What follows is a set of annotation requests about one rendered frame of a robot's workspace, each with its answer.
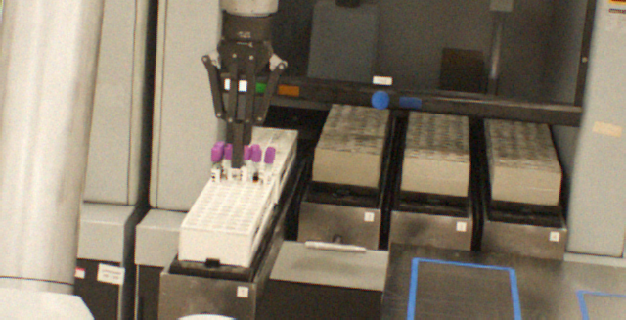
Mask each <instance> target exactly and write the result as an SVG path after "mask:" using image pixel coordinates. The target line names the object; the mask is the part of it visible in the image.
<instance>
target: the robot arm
mask: <svg viewBox="0 0 626 320"><path fill-rule="evenodd" d="M218 4H219V6H220V7H221V8H223V9H226V11H223V12H222V27H221V39H220V41H219V43H218V45H217V49H215V50H213V51H211V52H210V53H208V52H207V53H205V54H203V55H202V56H201V61H202V63H203V65H204V66H205V67H206V68H207V72H208V78H209V85H210V90H211V97H212V103H213V108H214V114H215V117H218V118H222V119H224V121H225V122H226V143H228V144H233V149H232V163H231V168H237V169H238V170H242V167H243V165H244V159H245V146H249V144H250V142H251V137H252V126H253V125H255V124H256V123H261V122H263V119H264V118H265V116H266V115H267V113H268V110H269V106H270V103H271V100H272V97H273V93H274V90H275V87H276V84H277V80H278V77H280V75H281V74H282V72H283V71H284V69H285V68H286V66H287V62H286V61H282V60H281V59H278V57H277V56H276V55H275V54H274V49H273V47H272V43H271V39H272V25H273V15H272V14H271V13H275V12H276V11H277V8H278V7H277V5H278V0H219V3H218ZM104 5H105V0H1V5H0V320H94V319H93V317H92V315H91V312H90V311H89V309H88V308H87V306H86V305H85V303H83V302H82V300H81V298H80V297H76V296H74V295H73V293H74V283H75V272H76V262H77V253H78V243H79V233H80V223H81V213H82V203H84V193H85V184H86V173H87V163H88V154H89V143H90V134H91V124H92V114H93V104H94V94H96V85H97V74H98V64H99V55H100V45H101V34H102V25H103V15H104ZM219 55H220V57H221V58H222V61H223V63H224V64H225V66H226V68H227V69H229V70H230V88H228V103H227V111H225V106H224V100H223V93H222V87H221V81H220V75H219V68H218V63H219ZM269 61H270V62H271V66H270V70H271V71H272V73H271V75H270V77H269V80H268V84H267V87H265V91H264V94H263V98H262V101H261V104H260V107H259V111H258V114H255V98H256V82H257V74H258V73H259V72H260V70H261V69H262V68H263V67H264V65H265V64H267V63H268V62H269ZM242 73H245V74H246V106H245V119H237V117H238V116H237V110H238V97H239V82H240V74H242Z"/></svg>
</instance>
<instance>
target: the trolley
mask: <svg viewBox="0 0 626 320"><path fill-rule="evenodd" d="M380 320H626V267H618V266H608V265H598V264H588V262H579V261H568V260H558V259H548V258H538V257H528V256H518V255H507V254H499V253H498V252H489V251H469V250H458V249H448V248H440V247H429V246H419V245H409V244H398V242H391V243H389V249H388V257H387V264H386V271H385V278H384V286H383V294H382V300H381V308H380Z"/></svg>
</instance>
